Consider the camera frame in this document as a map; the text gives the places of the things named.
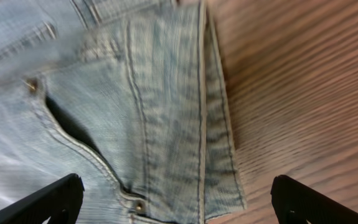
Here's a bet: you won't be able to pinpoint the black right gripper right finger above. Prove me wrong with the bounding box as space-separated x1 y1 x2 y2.
270 175 358 224

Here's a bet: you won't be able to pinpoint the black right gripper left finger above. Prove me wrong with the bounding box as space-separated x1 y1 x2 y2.
0 173 85 224

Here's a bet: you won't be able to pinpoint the light blue denim shorts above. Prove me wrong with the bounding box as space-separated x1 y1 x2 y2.
0 0 247 223

